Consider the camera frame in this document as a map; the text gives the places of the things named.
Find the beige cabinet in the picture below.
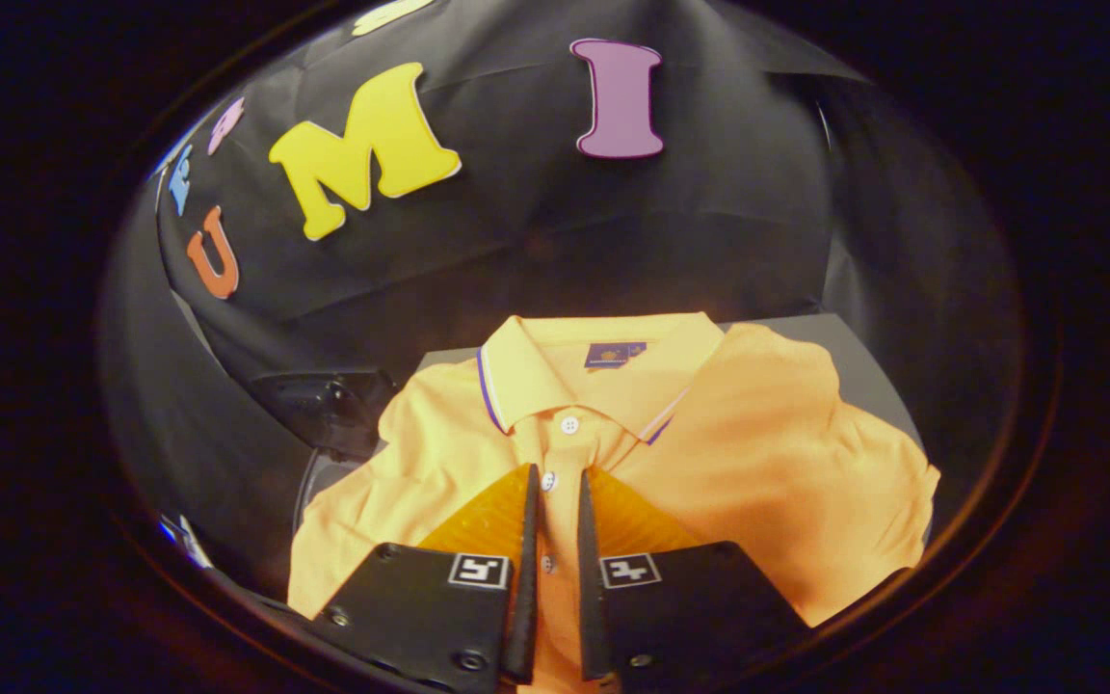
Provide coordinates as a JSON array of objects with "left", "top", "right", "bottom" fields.
[{"left": 415, "top": 313, "right": 932, "bottom": 550}]

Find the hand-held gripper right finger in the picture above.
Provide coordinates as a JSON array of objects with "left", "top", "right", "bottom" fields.
[{"left": 576, "top": 467, "right": 811, "bottom": 690}]

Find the dark washing machine lid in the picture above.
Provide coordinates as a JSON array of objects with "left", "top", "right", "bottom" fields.
[{"left": 251, "top": 369, "right": 398, "bottom": 462}]

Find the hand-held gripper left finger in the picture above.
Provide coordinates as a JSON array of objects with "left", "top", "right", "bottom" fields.
[{"left": 309, "top": 463, "right": 542, "bottom": 694}]

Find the orange polo shirt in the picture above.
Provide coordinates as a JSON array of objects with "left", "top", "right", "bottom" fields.
[{"left": 285, "top": 310, "right": 941, "bottom": 694}]

